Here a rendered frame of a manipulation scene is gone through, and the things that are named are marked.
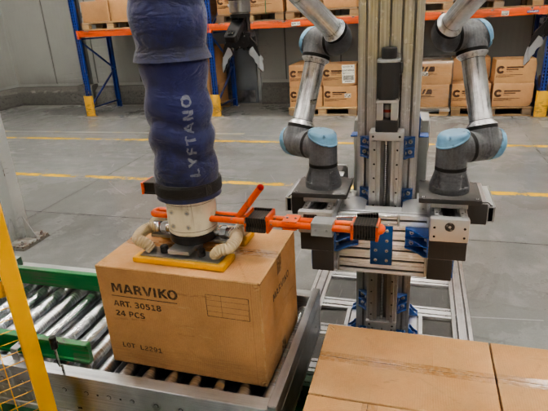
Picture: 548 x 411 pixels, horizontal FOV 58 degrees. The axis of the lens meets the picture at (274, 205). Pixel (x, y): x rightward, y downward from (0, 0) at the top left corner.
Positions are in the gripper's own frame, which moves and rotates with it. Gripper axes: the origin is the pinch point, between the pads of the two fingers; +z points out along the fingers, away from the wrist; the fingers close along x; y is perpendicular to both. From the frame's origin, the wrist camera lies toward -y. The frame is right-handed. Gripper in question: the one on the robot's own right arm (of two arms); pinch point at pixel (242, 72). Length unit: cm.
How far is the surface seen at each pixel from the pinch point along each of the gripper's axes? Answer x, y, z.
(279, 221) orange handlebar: -20, -33, 43
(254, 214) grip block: -11, -29, 42
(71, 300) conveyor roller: 87, -13, 98
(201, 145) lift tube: 3.1, -34.9, 17.7
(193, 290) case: 5, -48, 62
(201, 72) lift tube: 1.9, -31.2, -4.1
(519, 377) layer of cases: -98, -26, 98
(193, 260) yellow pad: 7, -42, 55
